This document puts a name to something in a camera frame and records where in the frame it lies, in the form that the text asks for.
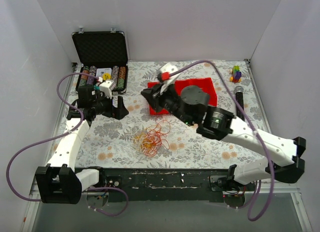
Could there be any orange cable tangle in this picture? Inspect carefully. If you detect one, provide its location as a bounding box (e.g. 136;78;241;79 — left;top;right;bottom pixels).
129;116;172;158

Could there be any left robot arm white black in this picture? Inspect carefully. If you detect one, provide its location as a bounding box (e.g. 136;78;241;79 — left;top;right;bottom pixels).
35;80;129;204

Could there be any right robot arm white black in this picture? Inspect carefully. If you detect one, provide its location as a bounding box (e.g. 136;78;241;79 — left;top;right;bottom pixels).
141;84;306;191

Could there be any yellow round chip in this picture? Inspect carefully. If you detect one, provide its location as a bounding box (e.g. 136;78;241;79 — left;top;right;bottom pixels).
103;73;111;79

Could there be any white card deck box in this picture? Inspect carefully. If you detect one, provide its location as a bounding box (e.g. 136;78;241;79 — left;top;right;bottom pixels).
96;67;112;77

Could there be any floral table mat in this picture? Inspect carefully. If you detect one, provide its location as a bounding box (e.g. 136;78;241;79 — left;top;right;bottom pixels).
75;60;269;169

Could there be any red three-compartment tray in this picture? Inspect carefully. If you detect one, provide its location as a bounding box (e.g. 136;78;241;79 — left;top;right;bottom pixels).
147;77;218;116

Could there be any black poker chip case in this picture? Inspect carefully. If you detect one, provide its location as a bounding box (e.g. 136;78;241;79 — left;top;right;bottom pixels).
71;29;129;95

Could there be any black microphone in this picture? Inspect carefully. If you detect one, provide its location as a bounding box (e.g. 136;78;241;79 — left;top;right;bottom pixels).
234;86;246;121

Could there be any colourful toy block figure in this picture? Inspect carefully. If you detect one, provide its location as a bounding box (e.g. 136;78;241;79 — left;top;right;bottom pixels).
229;65;242;83

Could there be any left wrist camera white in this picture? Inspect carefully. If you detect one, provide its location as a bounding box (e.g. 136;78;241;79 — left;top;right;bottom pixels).
97;77;116;99

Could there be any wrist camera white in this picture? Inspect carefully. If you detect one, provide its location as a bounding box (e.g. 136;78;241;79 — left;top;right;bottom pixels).
158;62;179;95
97;77;116;99

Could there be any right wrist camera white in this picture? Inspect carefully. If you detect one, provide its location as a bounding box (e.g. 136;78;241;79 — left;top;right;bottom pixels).
158;62;179;95

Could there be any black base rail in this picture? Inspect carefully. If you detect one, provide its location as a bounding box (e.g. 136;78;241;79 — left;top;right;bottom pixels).
77;166;258;203

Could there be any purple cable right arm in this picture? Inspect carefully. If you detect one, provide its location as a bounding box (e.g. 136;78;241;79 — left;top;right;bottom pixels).
172;59;276;222

